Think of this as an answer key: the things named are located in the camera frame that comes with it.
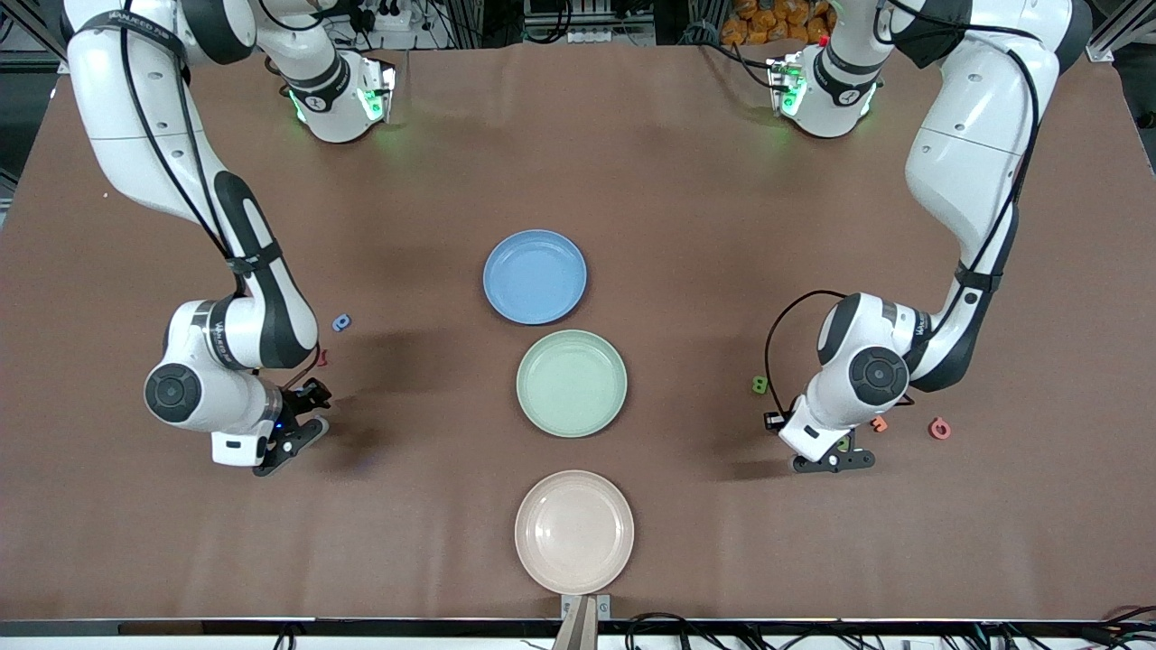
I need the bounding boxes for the orange net bag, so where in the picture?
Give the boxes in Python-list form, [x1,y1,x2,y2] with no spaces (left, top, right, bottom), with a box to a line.
[721,0,832,46]

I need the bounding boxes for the blue plate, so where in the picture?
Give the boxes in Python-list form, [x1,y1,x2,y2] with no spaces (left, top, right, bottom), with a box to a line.
[482,229,589,326]

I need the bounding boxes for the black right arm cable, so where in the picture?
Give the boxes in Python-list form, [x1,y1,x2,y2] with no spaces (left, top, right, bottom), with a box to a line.
[117,23,263,299]

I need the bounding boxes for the metal bracket with beige post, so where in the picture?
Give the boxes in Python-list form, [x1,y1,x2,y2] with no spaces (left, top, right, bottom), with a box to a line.
[553,593,612,650]

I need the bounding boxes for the green plate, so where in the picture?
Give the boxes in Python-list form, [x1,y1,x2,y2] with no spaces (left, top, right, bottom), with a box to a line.
[516,329,629,440]

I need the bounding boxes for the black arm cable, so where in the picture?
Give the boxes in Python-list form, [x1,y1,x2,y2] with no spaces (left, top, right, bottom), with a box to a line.
[764,36,1039,425]
[117,23,263,299]

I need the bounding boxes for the pink beige plate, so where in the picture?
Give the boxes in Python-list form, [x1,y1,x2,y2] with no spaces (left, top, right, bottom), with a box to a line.
[514,469,636,596]

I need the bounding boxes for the white power strip with plugs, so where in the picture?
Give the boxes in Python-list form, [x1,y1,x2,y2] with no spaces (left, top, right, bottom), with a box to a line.
[348,0,434,33]

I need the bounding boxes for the brown table cover sheet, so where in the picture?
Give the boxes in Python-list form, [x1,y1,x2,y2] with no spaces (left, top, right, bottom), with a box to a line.
[0,41,1156,624]

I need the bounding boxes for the aluminium frame profile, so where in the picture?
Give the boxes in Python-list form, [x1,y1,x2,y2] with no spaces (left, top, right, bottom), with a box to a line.
[1088,0,1156,64]
[0,0,66,73]

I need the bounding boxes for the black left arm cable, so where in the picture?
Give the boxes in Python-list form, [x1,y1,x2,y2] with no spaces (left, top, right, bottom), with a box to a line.
[764,36,1039,425]

